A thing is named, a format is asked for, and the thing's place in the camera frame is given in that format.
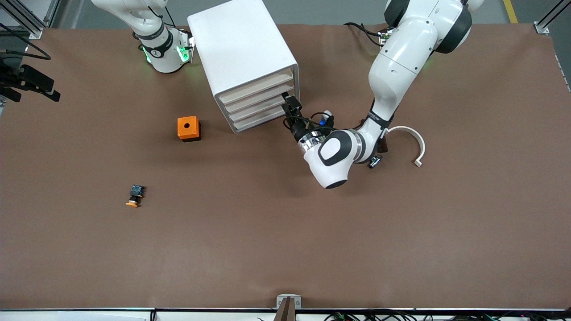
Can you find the grey metal bracket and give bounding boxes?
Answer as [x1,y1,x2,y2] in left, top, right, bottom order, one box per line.
[276,294,302,309]

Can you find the brown wedge piece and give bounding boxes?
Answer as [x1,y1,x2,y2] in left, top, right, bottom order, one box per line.
[274,296,296,321]

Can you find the orange box with hole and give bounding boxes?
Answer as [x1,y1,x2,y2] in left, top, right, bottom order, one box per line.
[177,116,202,142]

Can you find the yellow capped push button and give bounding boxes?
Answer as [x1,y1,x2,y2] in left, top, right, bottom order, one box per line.
[125,185,146,209]

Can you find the aluminium frame profile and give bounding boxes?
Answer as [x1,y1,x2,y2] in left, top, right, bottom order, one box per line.
[0,0,61,40]
[534,0,571,35]

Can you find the tangled black cables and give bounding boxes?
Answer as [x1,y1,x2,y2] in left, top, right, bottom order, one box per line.
[325,311,571,321]

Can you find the white curved plastic bracket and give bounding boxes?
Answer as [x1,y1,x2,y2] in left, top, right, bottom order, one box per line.
[386,126,426,168]

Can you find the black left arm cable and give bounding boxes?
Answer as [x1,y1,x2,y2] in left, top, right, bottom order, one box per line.
[285,111,357,134]

